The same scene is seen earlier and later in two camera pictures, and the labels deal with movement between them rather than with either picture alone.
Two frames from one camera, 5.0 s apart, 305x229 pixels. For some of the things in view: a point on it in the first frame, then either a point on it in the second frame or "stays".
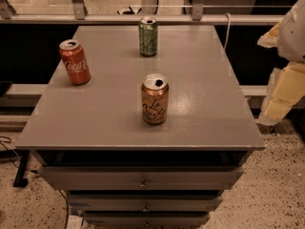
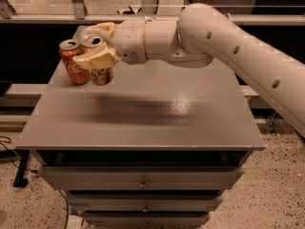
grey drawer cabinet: (92, 143) stays
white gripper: (294, 35) to (129, 39)
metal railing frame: (80, 15) stays
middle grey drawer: (144, 202) stays
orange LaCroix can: (154, 98) to (89, 41)
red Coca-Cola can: (76, 64) stays
